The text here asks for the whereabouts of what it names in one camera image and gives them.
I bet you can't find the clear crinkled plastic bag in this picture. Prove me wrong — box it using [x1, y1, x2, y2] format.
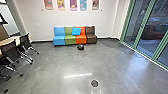
[76, 44, 85, 51]

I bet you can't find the green framed glass door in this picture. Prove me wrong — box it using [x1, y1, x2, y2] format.
[119, 0, 168, 69]

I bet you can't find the orange sofa seat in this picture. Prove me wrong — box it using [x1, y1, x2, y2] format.
[74, 26, 88, 45]

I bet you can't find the brown sofa seat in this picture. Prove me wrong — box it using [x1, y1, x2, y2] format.
[85, 25, 98, 45]

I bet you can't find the green sofa seat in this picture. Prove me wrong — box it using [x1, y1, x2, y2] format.
[64, 26, 77, 46]

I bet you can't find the blue cushion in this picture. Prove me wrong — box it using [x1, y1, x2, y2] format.
[71, 27, 83, 37]

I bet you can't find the blue sofa seat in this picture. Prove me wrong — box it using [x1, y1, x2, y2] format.
[52, 26, 67, 47]

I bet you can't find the round floor drain cover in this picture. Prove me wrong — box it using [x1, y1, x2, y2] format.
[90, 79, 100, 88]

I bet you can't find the black office chair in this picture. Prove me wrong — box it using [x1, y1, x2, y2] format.
[18, 32, 40, 56]
[0, 39, 34, 78]

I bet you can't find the orange outdoor bench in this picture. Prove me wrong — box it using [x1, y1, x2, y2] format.
[148, 24, 165, 42]

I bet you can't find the wooden table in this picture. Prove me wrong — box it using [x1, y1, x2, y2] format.
[0, 37, 17, 58]

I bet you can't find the brown chair back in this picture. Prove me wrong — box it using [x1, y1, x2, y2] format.
[0, 24, 10, 40]

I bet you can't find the wall poster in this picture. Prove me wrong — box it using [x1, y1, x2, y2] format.
[69, 0, 78, 12]
[56, 0, 67, 12]
[91, 0, 101, 11]
[79, 0, 88, 12]
[43, 0, 54, 11]

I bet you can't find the dark wall screen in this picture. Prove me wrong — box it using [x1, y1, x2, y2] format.
[0, 12, 9, 25]

